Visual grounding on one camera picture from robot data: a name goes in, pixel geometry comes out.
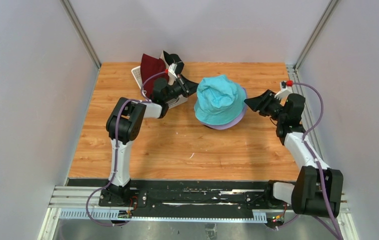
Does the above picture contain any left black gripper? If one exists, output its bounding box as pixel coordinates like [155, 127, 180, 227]
[163, 74, 204, 103]

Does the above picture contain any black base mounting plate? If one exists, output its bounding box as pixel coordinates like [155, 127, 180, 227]
[66, 178, 298, 220]

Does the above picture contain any purple bucket hat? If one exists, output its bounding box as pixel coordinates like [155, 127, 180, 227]
[199, 103, 248, 131]

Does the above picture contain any black hat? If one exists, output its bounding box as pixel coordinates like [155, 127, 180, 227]
[160, 50, 185, 85]

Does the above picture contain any dark red hat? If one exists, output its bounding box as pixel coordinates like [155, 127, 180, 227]
[140, 53, 169, 98]

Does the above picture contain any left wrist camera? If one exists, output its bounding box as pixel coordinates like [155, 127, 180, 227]
[165, 63, 178, 82]

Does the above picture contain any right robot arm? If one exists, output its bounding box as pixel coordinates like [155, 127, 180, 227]
[244, 90, 344, 218]

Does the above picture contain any white perforated plastic basket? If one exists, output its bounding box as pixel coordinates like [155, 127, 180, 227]
[131, 66, 188, 108]

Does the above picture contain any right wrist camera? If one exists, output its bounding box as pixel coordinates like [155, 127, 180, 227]
[274, 80, 294, 101]

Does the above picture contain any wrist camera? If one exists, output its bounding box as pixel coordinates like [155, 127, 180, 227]
[274, 80, 294, 101]
[165, 63, 178, 82]

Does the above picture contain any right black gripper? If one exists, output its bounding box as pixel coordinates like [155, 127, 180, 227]
[244, 89, 287, 123]

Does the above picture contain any teal hat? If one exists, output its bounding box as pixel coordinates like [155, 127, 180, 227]
[194, 74, 247, 125]

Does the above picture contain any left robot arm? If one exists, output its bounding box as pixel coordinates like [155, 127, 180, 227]
[106, 75, 199, 207]

